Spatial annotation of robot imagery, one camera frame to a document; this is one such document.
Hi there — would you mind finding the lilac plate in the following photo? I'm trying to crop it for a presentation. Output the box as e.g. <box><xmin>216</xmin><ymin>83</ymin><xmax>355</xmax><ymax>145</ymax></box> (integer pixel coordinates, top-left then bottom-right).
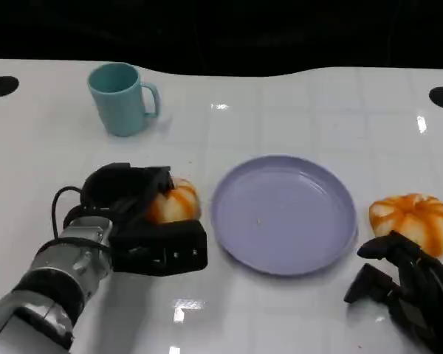
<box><xmin>210</xmin><ymin>154</ymin><xmax>358</xmax><ymax>277</ymax></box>

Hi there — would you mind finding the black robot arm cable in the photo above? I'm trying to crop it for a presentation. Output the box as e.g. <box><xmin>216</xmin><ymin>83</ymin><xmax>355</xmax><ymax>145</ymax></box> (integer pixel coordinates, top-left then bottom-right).
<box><xmin>51</xmin><ymin>185</ymin><xmax>114</xmax><ymax>254</ymax></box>

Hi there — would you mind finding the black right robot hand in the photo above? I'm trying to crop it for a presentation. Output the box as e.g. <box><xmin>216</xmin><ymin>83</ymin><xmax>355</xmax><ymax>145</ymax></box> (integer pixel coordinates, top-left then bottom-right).
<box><xmin>343</xmin><ymin>230</ymin><xmax>443</xmax><ymax>354</ymax></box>

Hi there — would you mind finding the orange white toy bread roll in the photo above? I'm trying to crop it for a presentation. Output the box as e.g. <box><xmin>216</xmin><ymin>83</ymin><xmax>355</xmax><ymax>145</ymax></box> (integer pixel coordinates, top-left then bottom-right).
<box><xmin>368</xmin><ymin>192</ymin><xmax>443</xmax><ymax>258</ymax></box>
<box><xmin>145</xmin><ymin>177</ymin><xmax>202</xmax><ymax>225</ymax></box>

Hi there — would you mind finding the pale green mug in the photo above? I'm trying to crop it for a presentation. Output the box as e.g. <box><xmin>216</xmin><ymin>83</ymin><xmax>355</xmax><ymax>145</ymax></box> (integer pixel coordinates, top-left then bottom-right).
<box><xmin>87</xmin><ymin>62</ymin><xmax>162</xmax><ymax>138</ymax></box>

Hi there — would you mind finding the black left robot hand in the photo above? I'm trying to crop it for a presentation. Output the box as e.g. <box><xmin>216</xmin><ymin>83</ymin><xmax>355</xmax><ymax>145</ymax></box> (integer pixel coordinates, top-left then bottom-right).
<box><xmin>80</xmin><ymin>162</ymin><xmax>174</xmax><ymax>224</ymax></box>

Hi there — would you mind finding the black backdrop cloth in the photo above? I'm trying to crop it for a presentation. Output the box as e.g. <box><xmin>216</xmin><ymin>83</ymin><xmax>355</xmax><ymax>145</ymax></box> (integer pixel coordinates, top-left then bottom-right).
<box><xmin>0</xmin><ymin>0</ymin><xmax>443</xmax><ymax>78</ymax></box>

